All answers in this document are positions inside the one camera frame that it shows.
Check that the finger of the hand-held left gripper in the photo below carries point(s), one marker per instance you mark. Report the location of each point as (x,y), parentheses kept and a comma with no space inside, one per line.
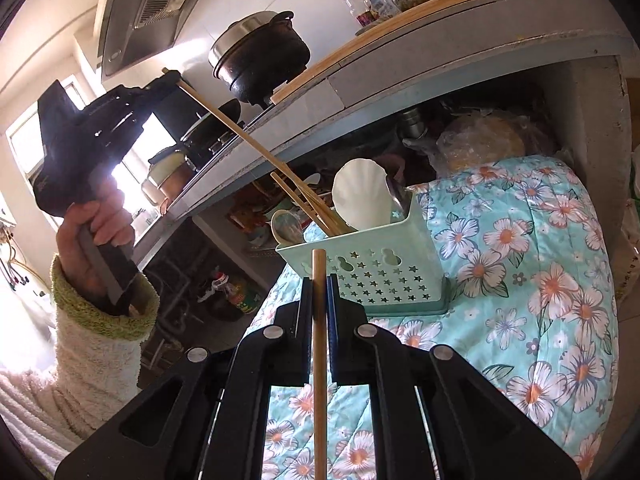
(160,82)
(150,105)

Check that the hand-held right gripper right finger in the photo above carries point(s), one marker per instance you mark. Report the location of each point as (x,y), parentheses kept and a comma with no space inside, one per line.
(329,305)

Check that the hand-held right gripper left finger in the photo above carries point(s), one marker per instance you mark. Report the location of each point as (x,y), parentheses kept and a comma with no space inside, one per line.
(300,340)

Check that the bamboo chopstick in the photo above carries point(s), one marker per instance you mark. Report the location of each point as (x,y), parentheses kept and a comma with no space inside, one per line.
(235,130)
(319,410)

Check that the green plastic utensil basket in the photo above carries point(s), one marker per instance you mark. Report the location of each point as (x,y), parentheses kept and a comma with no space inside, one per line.
(400,260)

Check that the small white plastic spoon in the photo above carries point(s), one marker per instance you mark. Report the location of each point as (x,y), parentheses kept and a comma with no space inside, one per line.
(287,227)

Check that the bunch of bamboo chopsticks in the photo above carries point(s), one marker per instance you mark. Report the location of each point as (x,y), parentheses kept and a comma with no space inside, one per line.
(300,200)

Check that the large white plastic spoon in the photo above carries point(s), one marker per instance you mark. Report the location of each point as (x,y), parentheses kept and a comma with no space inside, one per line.
(360,195)

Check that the large metal spoon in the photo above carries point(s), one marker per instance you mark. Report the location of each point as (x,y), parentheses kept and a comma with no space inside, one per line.
(400,195)

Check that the person's left hand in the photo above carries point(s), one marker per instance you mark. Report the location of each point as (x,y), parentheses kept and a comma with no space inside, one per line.
(70,250)

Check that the black wok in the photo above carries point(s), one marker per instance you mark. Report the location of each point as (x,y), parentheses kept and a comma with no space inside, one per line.
(210,127)

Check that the cooking oil bottle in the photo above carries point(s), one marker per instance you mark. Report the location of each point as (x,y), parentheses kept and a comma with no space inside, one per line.
(245,300)

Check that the black gas stove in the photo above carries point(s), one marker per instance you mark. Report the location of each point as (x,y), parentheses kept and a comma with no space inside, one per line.
(215,152)

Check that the range hood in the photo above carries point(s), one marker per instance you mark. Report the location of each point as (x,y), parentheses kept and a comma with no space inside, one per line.
(150,0)

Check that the copper pot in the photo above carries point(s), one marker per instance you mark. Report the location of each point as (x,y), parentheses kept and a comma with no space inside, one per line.
(175,187)

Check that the black cooking pot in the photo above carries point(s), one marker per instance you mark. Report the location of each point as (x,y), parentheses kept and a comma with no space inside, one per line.
(270,60)

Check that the floral turquoise blanket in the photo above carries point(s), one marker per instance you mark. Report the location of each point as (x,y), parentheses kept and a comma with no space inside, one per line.
(525,310)

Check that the steel thermos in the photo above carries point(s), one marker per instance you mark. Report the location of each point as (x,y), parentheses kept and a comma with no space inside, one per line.
(411,122)

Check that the orange cap sauce bottle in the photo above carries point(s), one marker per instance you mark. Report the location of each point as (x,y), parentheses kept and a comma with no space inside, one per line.
(350,7)

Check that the plastic bag of yellow food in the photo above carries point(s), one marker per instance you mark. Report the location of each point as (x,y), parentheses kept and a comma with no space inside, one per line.
(480,145)

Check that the grey concrete kitchen counter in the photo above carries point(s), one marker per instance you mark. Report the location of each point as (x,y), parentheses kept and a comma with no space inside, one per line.
(450,50)

